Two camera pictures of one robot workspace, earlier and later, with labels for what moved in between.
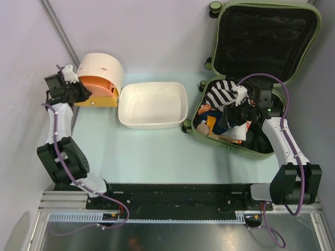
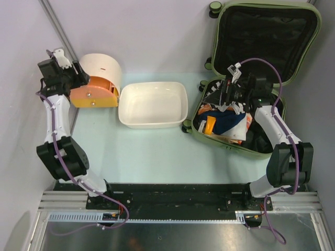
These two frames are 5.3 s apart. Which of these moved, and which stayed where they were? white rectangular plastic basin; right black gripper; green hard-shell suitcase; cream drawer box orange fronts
Moved: right black gripper
Stayed: white rectangular plastic basin; cream drawer box orange fronts; green hard-shell suitcase
